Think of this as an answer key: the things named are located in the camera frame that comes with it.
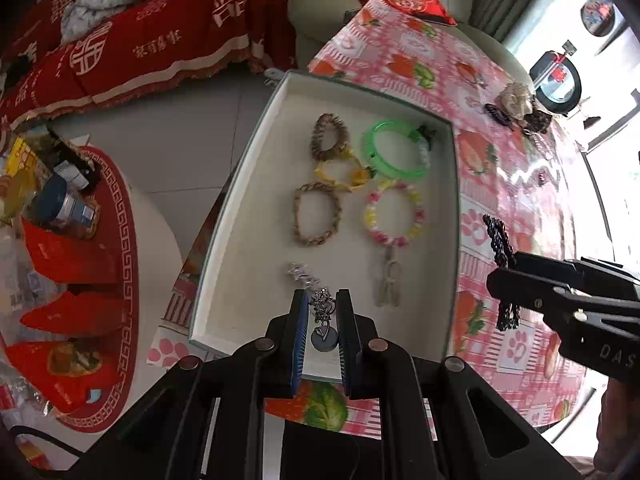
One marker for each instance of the person's right forearm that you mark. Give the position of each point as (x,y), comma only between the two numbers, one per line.
(620,425)

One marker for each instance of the white round side table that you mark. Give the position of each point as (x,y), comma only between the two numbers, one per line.
(155,240)

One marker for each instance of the white dotted scrunchie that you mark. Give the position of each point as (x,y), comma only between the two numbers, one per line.
(515,97)

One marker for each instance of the round red black ornament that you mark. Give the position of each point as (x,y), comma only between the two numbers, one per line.
(557,82)
(600,10)

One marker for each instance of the beige sofa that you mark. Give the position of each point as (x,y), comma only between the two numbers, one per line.
(320,15)

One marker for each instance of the silver leaf hair clip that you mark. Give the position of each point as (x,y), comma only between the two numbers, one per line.
(322,305)

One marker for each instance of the strawberry plaid tablecloth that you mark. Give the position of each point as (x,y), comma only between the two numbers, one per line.
(500,175)

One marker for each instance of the yellow packet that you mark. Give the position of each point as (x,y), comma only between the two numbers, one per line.
(20,160)

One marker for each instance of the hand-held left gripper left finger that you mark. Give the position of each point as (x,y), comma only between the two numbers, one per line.
(299,350)

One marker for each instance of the white jewelry box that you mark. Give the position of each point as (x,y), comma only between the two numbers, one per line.
(260,240)

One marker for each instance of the dark bottle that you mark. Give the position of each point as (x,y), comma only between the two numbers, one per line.
(70,160)

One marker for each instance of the black oval hair clip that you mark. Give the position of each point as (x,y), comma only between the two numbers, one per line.
(499,114)

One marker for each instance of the green plastic bangle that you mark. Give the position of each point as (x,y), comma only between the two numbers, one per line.
(372,157)

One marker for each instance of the red printed blanket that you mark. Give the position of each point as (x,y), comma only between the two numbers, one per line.
(150,45)

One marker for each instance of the red snack packet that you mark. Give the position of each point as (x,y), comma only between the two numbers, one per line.
(60,370)
(65,255)
(75,312)

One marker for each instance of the red round mat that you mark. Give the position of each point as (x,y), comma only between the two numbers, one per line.
(122,260)

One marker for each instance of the beige ribbon clip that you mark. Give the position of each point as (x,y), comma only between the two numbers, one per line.
(387,285)

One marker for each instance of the black beaded hair clip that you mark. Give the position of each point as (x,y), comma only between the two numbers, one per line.
(497,240)

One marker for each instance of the leopard print scrunchie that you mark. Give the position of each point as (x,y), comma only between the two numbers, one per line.
(537,121)

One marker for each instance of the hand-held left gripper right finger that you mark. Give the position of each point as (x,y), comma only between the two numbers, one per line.
(347,350)

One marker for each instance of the black claw clip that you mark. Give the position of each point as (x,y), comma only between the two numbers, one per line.
(427,132)

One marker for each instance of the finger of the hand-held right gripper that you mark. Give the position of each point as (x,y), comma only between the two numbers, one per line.
(530,292)
(575,272)

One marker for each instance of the blue lid jar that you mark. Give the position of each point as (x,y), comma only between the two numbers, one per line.
(62,205)

